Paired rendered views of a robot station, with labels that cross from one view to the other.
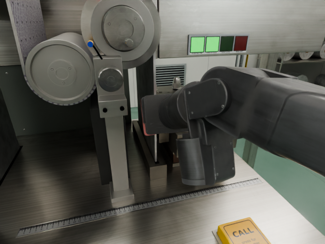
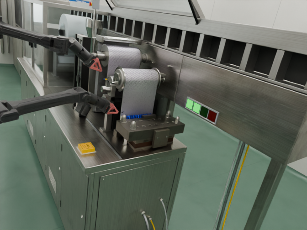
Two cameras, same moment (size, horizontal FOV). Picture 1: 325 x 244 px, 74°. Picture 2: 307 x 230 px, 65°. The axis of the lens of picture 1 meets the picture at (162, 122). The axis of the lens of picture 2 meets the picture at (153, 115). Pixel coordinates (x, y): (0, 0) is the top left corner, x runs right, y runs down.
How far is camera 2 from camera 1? 1.38 m
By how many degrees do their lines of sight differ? 63
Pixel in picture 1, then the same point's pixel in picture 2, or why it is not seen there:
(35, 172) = not seen: hidden behind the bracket
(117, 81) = (102, 90)
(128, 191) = (103, 129)
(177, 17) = (185, 85)
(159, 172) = (114, 133)
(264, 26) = (230, 113)
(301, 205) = not seen: outside the picture
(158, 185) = (110, 136)
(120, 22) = (116, 76)
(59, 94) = not seen: hidden behind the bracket
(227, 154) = (79, 107)
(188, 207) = (100, 141)
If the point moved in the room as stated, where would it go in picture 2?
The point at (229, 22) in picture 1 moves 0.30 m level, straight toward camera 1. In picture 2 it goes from (209, 100) to (153, 91)
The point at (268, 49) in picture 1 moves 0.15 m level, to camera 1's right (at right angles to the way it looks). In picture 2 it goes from (232, 131) to (251, 147)
